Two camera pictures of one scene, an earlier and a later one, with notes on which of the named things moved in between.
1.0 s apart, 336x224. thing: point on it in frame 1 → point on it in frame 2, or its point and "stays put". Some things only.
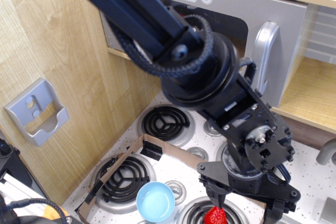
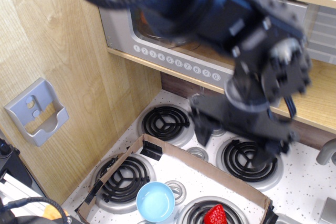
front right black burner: [195, 212] stays put
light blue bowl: [155, 201] stays put
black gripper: [265, 185] → [210, 110]
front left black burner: [117, 194] stays put
